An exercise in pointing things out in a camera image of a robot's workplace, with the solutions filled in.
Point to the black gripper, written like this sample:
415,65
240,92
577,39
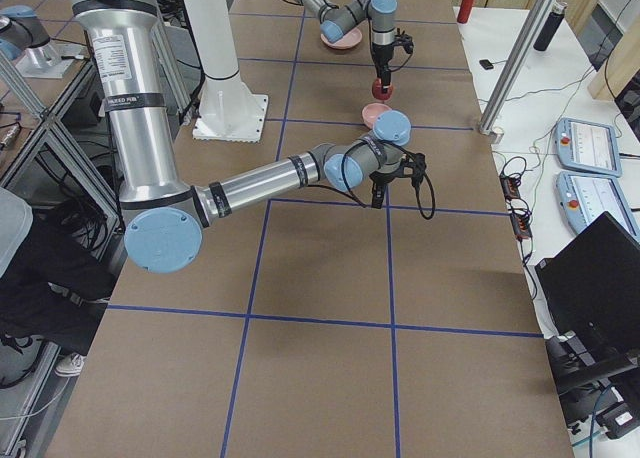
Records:
382,56
381,179

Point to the red apple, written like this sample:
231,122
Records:
380,91

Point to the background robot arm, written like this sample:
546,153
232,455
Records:
26,43

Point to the pink bowl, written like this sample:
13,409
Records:
372,111

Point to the pink plate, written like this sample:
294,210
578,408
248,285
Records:
349,41

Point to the small black device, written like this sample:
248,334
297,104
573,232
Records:
486,64

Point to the upper orange black adapter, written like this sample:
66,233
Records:
510,187

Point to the orange black adapter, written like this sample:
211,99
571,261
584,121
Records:
510,187
520,227

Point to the lower orange black adapter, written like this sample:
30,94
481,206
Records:
520,227

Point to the black water bottle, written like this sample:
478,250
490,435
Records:
550,27

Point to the lower teach pendant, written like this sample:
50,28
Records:
585,196

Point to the teach pendant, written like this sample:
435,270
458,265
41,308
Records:
585,196
587,147

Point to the upper teach pendant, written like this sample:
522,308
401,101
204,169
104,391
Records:
587,147

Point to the black laptop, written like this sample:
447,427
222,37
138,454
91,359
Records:
592,285

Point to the black monitor stand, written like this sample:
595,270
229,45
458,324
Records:
581,361

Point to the person in black trousers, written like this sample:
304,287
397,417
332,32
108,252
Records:
35,256

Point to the white sneaker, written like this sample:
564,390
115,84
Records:
70,366

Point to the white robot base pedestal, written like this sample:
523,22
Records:
228,110

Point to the aluminium frame post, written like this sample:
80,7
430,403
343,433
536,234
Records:
523,44

